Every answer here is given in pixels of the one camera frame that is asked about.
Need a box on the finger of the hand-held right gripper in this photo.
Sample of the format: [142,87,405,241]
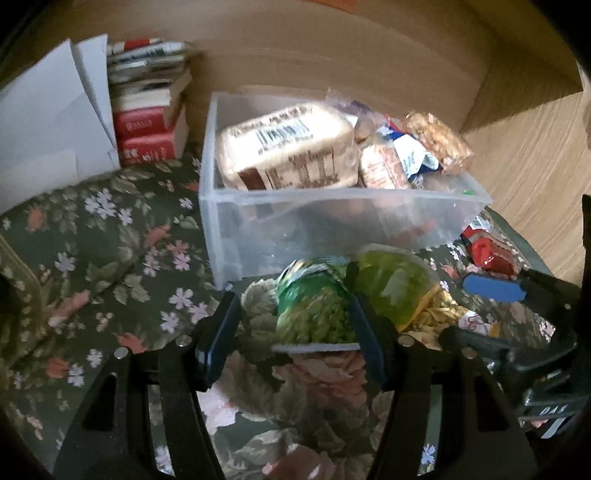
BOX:
[462,268,588,320]
[436,325,522,371]

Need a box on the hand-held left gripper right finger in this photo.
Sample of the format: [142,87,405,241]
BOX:
[345,263,539,480]

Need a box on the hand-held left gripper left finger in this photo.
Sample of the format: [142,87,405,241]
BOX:
[54,291,243,480]

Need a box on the red snack packet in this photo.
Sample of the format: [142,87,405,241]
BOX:
[462,217,520,278]

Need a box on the green snack packet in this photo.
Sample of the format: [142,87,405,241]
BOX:
[272,257,361,355]

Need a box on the clear plastic storage box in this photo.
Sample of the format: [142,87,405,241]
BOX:
[198,91,494,288]

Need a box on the crispy peanut snack packet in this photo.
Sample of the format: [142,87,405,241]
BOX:
[404,111,474,174]

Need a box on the blue white snack packet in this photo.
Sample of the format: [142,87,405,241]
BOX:
[379,117,439,185]

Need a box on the small bread bag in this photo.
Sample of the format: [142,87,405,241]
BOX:
[358,143,411,190]

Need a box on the bread packet with barcode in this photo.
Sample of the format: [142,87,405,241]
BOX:
[217,102,361,191]

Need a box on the clear bag of brown snacks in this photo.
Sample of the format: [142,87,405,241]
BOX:
[325,88,389,146]

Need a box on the yellow chips packet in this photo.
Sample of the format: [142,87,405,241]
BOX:
[402,288,502,352]

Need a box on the yellow-green snack bag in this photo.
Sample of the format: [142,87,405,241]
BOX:
[355,244,439,330]

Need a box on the dark floral tablecloth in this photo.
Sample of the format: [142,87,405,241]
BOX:
[0,152,559,480]

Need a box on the stack of books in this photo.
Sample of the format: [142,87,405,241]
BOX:
[106,46,195,167]

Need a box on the white folded paper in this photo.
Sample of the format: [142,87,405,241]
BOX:
[0,34,122,213]

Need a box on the white red tube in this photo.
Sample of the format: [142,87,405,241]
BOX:
[108,39,185,58]

